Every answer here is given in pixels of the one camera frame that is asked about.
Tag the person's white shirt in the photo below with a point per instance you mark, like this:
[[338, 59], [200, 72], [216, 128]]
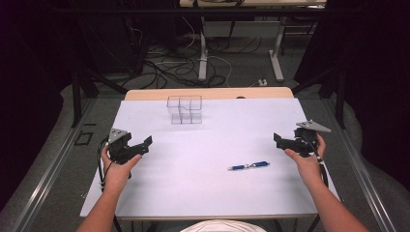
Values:
[[223, 226]]

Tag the black metal stand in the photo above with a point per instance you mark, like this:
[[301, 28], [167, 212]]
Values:
[[84, 93], [328, 90]]

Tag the white desk with metal legs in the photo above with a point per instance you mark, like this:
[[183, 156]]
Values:
[[245, 38]]

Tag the person's left hand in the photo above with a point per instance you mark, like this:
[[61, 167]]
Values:
[[117, 170]]

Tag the person's right hand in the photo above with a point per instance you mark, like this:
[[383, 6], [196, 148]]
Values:
[[307, 166]]

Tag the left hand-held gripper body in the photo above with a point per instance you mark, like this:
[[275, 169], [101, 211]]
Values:
[[118, 146]]

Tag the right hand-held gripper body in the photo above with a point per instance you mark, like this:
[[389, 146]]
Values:
[[304, 141]]

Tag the white power strip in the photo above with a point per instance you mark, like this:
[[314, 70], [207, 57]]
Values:
[[262, 82]]

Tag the blue pen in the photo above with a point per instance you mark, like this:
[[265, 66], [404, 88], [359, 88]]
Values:
[[248, 166]]

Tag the clear acrylic organizer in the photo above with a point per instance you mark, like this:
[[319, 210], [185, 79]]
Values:
[[184, 109]]

